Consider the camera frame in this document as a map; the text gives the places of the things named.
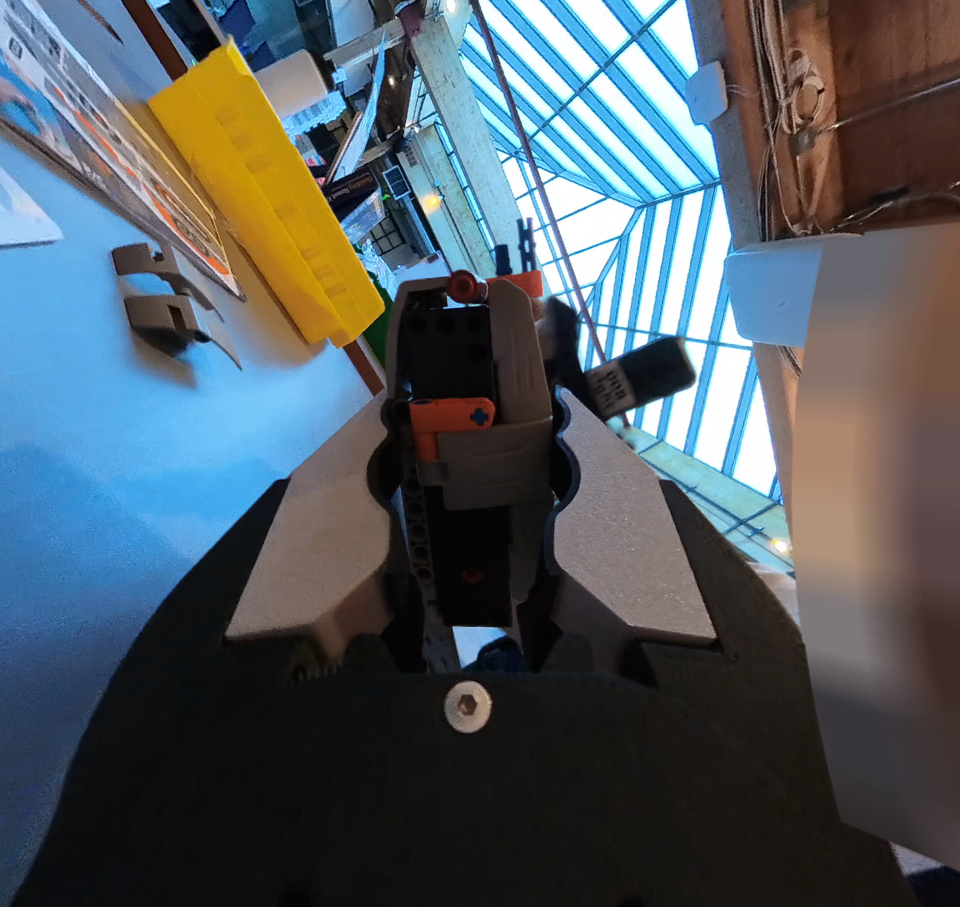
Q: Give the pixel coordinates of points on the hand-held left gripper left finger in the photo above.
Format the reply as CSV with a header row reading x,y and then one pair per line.
x,y
307,547

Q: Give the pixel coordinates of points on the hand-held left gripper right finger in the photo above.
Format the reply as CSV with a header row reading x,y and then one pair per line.
x,y
637,547

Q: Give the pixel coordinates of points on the grey brick robot model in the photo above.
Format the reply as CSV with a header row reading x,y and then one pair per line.
x,y
517,367

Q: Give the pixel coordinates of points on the blue connector pin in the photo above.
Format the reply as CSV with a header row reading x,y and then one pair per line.
x,y
526,247
501,262

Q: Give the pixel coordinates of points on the grey curved panel assembly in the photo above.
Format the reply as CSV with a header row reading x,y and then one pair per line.
x,y
154,314

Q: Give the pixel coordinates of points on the green plastic bin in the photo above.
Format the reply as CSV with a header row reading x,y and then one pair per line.
x,y
373,344

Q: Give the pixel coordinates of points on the white ceiling box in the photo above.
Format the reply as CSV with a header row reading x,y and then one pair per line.
x,y
706,93

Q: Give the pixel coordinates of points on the blue robot kit box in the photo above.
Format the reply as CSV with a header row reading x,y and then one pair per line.
x,y
356,206

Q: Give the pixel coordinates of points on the yellow plastic bin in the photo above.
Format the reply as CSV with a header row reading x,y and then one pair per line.
x,y
262,172

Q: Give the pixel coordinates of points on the white instruction booklet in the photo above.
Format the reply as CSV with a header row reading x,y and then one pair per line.
x,y
22,217

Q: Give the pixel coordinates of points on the sticker sheet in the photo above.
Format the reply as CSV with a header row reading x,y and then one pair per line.
x,y
90,112

